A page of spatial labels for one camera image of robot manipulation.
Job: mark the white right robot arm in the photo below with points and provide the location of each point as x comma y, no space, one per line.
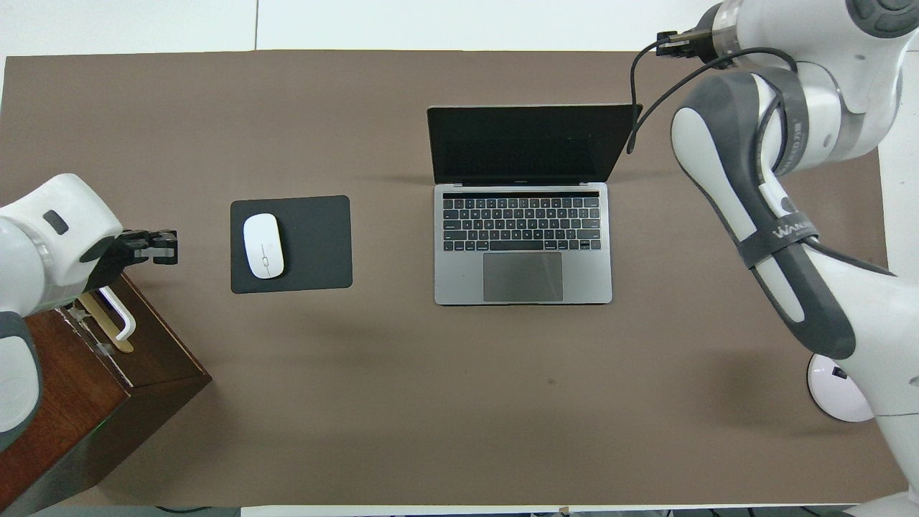
883,345

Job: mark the white computer mouse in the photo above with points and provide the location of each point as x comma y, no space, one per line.
263,244

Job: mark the dark brown wooden box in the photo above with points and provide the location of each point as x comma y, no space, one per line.
108,402

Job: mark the grey laptop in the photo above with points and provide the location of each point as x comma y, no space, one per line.
524,215

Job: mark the black mouse pad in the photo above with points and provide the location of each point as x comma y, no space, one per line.
316,244

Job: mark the white desk lamp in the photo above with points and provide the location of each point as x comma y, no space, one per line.
833,395

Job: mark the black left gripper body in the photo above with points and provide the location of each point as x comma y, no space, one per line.
118,251

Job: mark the brown table mat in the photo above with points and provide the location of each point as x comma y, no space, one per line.
459,395

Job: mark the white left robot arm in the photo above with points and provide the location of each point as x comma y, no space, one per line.
43,244

